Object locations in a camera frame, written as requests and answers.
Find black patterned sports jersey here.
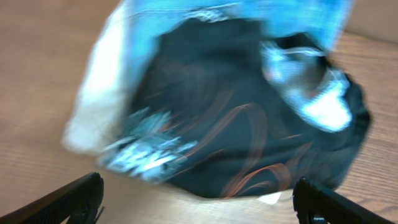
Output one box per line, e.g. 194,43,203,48
98,19,371,198

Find folded blue denim jeans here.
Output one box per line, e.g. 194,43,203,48
121,0,352,95

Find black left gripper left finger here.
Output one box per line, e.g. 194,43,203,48
1,172,104,224

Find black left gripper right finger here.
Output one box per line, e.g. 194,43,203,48
293,178,394,224

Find folded white cloth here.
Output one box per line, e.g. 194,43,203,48
62,4,133,154

